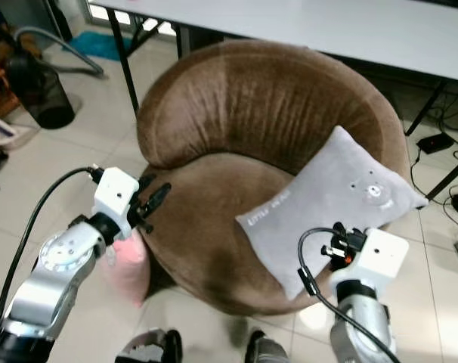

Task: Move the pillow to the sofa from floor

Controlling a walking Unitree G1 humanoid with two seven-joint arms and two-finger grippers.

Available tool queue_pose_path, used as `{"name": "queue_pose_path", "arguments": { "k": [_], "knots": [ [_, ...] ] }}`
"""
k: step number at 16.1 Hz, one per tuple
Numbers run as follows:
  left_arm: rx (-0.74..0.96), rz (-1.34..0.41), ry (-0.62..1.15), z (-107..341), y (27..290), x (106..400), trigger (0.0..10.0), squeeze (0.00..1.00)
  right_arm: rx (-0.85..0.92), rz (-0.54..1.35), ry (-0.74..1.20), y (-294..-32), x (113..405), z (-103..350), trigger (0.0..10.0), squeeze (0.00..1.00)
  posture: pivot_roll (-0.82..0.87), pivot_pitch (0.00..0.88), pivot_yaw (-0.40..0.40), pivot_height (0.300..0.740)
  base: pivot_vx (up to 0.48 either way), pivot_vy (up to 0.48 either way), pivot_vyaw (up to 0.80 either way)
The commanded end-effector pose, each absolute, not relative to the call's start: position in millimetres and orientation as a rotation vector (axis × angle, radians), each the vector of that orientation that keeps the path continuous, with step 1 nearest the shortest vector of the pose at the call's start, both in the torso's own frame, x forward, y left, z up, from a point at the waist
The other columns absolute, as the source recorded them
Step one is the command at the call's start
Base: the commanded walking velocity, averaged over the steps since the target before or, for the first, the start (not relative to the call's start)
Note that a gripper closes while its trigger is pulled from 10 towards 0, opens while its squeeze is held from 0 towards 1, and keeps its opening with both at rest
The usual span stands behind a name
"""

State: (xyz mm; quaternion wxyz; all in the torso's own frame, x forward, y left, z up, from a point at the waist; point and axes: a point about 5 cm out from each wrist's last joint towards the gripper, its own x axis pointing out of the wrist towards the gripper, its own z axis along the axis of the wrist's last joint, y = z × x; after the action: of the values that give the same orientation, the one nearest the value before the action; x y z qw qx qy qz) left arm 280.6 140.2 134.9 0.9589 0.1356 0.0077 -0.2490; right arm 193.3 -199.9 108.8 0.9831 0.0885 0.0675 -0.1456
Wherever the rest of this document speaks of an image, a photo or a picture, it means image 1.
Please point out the white table with black legs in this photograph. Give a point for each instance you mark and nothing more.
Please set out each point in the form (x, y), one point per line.
(297, 26)

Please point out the brown round velvet sofa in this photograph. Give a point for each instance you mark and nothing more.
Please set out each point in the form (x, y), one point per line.
(252, 113)

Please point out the black power adapter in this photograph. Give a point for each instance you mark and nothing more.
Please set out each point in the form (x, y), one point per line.
(435, 142)

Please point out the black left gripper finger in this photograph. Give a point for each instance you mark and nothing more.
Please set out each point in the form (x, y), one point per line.
(161, 197)

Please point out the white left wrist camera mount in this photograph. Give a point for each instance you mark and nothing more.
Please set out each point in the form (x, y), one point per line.
(114, 198)

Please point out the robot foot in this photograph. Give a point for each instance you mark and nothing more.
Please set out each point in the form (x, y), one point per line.
(150, 348)
(267, 349)

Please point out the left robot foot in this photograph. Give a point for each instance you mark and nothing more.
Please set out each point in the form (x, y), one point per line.
(150, 348)

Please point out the teal floor mat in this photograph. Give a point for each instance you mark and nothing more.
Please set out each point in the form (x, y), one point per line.
(100, 44)

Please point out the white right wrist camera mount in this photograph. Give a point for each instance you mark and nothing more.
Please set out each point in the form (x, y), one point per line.
(384, 253)

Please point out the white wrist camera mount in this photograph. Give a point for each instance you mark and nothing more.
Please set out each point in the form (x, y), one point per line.
(384, 253)
(114, 198)

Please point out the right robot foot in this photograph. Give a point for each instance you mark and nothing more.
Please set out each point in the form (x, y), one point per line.
(267, 349)

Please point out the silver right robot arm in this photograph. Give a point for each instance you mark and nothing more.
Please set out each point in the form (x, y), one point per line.
(361, 325)

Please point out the black mesh waste bin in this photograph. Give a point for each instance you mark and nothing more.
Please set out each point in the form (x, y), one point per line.
(44, 91)

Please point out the pink plush pillow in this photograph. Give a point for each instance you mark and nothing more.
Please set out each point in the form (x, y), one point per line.
(129, 272)

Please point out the grey little bear pillow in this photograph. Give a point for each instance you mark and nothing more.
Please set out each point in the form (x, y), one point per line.
(327, 212)

